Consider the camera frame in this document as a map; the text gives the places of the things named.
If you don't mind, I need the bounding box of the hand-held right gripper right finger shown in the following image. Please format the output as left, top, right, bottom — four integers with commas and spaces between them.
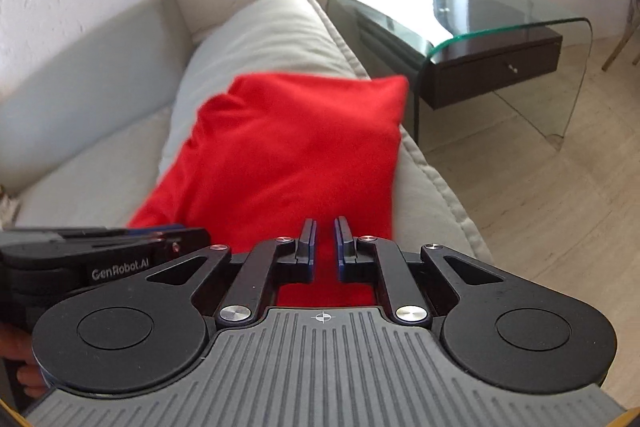
335, 216, 506, 325

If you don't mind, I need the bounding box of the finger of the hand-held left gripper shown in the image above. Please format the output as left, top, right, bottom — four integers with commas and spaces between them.
50, 225, 210, 253

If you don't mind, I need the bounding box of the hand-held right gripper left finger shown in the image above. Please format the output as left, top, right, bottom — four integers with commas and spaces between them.
147, 219, 318, 327

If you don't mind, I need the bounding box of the red shirt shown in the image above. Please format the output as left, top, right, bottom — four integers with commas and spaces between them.
127, 73, 411, 308

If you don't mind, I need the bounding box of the person's left hand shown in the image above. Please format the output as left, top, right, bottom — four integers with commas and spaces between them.
0, 326, 48, 399

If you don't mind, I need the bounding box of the light grey garment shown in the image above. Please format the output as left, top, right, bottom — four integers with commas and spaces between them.
0, 184, 21, 228

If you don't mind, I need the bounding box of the grey sofa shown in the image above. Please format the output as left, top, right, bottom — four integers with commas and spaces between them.
0, 0, 496, 268

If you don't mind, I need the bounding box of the dark wooden drawer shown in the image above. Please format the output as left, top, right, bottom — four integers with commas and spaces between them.
350, 7, 563, 110

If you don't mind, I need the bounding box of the glass side table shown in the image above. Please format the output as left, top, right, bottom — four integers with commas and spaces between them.
327, 0, 593, 152

